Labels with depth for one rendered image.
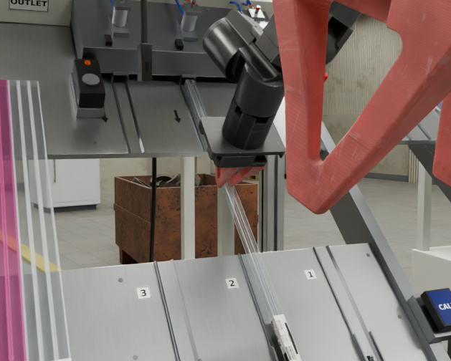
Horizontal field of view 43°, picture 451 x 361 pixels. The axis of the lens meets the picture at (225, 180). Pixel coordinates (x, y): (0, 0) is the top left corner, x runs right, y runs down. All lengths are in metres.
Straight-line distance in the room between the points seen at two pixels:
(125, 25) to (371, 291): 0.53
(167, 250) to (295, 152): 3.45
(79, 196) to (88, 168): 0.36
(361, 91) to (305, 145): 11.93
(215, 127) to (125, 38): 0.25
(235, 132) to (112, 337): 0.28
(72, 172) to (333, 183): 6.99
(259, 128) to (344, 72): 11.78
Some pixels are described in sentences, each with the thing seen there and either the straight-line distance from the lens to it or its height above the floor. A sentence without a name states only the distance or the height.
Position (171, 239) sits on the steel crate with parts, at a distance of 3.61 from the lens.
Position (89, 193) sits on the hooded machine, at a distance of 7.24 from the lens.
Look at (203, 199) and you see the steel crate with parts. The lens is 3.65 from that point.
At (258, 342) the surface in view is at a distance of 0.68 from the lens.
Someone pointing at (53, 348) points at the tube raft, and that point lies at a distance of 0.62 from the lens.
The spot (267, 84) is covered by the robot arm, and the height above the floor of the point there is 1.06.
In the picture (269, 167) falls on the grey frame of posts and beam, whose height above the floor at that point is 0.94.
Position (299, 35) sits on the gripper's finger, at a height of 1.04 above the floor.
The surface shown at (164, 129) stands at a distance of 0.85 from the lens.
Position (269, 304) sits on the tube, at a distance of 0.69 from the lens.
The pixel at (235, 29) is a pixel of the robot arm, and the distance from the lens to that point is 0.71.
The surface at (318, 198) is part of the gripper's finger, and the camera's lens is 0.17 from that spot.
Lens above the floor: 1.01
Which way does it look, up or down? 5 degrees down
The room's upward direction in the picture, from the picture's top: straight up
